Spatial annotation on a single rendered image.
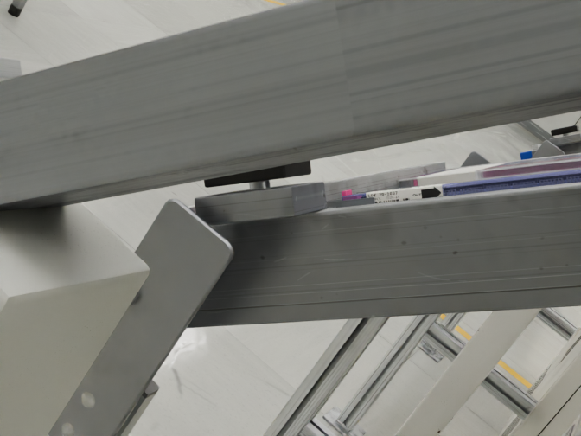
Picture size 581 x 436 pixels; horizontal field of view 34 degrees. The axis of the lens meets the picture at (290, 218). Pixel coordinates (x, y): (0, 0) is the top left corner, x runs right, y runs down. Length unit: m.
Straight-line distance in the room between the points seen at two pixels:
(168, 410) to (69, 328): 1.56
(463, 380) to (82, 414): 1.12
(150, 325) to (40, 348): 0.29
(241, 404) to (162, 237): 1.45
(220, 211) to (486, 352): 1.12
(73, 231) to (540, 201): 0.29
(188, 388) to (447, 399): 0.54
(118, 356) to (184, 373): 1.39
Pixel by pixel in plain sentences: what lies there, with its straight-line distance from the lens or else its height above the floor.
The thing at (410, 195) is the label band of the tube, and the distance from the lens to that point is 0.73.
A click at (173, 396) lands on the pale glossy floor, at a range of 1.86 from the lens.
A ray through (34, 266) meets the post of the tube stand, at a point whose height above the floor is 0.83.
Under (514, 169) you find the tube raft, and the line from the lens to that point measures 0.98.
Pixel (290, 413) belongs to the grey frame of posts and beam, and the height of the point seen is 0.32.
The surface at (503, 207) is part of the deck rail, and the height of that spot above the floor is 0.86.
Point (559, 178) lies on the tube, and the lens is 0.71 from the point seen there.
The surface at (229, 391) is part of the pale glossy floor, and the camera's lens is 1.98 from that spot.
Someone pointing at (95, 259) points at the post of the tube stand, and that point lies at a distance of 0.26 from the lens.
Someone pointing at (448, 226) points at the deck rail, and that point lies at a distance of 0.51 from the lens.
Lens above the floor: 0.94
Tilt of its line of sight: 18 degrees down
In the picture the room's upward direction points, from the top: 34 degrees clockwise
